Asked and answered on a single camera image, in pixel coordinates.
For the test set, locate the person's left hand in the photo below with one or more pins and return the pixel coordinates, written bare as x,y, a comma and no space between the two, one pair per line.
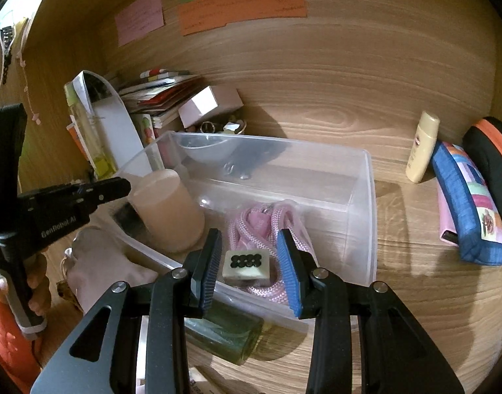
38,291

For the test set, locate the green glass bottle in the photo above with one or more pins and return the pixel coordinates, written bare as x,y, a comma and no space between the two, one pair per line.
226,332

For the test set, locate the metal key trinkets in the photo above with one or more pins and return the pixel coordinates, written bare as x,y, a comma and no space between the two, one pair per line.
218,126

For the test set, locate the orange patterned cloth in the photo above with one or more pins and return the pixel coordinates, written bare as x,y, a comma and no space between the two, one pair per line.
9,353

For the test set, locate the yellow-green clear bottle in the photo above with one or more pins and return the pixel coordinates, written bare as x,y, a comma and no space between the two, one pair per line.
89,135

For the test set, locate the pink cardboard box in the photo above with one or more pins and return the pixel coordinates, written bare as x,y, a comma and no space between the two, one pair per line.
210,104

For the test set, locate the fruit print notebook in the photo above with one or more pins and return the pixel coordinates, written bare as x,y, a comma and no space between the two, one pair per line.
146,129

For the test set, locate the clear plastic storage box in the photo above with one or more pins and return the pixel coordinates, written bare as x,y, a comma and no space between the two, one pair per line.
349,213

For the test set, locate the black pouch with orange zipper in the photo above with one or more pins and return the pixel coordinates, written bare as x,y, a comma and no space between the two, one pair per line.
489,152

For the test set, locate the orange packet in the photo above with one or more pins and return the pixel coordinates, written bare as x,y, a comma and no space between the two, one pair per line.
76,139

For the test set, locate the wooden desktop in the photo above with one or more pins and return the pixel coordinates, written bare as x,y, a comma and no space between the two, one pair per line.
407,303

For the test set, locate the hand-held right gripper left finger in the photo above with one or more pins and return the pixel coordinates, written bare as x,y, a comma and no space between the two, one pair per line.
208,273

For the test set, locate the white curved paper sheet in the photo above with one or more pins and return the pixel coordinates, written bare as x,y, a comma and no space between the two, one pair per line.
115,123

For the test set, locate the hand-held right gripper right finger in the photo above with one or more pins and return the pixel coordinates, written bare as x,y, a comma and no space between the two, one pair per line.
290,275

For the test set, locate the stack of books and papers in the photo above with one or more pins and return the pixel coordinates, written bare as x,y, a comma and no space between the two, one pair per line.
160,94

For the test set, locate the pink flat case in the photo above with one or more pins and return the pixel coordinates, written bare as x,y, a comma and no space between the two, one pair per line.
447,217

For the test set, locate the black hair clip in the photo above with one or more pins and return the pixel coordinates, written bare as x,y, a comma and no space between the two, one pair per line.
5,49

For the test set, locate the beige translucent cup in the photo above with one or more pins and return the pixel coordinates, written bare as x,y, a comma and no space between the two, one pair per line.
169,213

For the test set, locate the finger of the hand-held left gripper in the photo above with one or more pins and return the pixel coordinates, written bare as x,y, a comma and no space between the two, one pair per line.
107,191

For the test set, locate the blue patchwork pouch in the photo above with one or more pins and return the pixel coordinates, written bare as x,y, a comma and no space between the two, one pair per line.
464,197

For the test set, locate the orange sticky note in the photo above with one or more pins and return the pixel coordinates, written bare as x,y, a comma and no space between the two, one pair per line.
242,8

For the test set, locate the pink sticky note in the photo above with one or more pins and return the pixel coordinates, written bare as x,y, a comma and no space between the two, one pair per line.
139,16

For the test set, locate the white mahjong tile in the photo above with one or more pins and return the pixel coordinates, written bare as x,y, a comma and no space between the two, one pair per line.
247,266

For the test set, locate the cream lotion bottle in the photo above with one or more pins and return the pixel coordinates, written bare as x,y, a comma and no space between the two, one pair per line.
421,147

